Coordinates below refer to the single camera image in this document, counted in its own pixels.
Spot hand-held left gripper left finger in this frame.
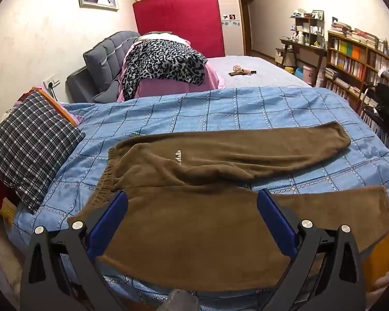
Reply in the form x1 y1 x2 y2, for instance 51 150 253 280
19 189 128 311

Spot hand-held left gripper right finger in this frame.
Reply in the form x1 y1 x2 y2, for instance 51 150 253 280
257 188 367 311

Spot brown fleece pants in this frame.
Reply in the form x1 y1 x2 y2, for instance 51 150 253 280
67 121 389 294

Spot plaid pillow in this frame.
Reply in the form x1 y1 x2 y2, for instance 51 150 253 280
0 91 86 214

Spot blue checked blanket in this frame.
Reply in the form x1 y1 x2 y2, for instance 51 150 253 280
11 86 389 302

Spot pink blanket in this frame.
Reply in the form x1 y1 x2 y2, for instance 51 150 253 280
117 37 226 101

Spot lavender bed sheet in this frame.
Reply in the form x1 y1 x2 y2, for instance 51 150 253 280
207 55 312 89

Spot pink bin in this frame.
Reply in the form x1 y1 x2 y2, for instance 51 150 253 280
302 65 316 86

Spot grey padded headboard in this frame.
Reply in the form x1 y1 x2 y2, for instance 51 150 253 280
66 31 141 104

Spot black chair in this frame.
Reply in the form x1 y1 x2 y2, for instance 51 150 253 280
360 82 389 127

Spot leopard print cloth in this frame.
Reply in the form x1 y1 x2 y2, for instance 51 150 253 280
121 39 208 101

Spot dark wooden desk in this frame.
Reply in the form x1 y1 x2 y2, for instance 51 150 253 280
275 38 328 88

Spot wooden bookshelf with books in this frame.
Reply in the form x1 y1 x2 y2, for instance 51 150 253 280
324 18 389 150

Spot white wardrobe door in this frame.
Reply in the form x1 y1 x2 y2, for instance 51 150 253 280
216 0 245 57

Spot small wooden desk shelf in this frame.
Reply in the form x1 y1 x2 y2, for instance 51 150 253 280
290 9 325 46

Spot red upright mattress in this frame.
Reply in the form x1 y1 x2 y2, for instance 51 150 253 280
132 0 226 59

